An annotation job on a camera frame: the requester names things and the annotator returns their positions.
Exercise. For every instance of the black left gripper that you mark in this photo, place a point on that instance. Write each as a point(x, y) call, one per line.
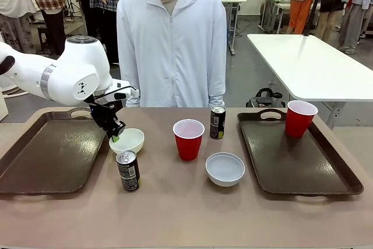
point(103, 115)

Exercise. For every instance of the white bowl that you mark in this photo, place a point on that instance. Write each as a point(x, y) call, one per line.
point(225, 170)
point(131, 142)

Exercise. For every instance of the red plastic cup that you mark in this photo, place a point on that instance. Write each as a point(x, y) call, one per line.
point(297, 123)
point(188, 147)

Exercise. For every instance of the black drink can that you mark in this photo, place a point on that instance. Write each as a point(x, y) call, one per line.
point(128, 173)
point(217, 123)

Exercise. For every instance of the person's right forearm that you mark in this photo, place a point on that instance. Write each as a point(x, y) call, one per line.
point(128, 68)

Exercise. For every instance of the person's left forearm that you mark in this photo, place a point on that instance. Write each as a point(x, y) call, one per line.
point(217, 85)

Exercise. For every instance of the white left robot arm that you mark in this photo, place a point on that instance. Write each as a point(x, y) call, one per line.
point(73, 68)

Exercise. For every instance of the brown serving tray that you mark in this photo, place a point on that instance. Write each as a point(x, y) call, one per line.
point(55, 155)
point(294, 164)

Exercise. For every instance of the person in white hoodie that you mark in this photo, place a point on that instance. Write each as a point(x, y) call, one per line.
point(172, 50)

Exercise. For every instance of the black stool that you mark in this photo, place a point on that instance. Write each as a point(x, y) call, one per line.
point(43, 34)

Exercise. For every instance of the black bag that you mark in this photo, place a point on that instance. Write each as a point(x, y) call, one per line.
point(265, 98)

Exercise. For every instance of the person in white shirt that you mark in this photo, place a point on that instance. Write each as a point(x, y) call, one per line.
point(13, 1)

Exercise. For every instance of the white folding table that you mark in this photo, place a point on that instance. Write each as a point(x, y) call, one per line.
point(309, 65)

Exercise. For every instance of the person in orange trousers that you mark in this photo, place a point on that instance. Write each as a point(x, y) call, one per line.
point(300, 4)

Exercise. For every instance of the black stand pole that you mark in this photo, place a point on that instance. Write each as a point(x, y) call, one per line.
point(313, 13)

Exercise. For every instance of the person in light blue jacket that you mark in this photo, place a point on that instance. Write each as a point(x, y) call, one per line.
point(360, 1)

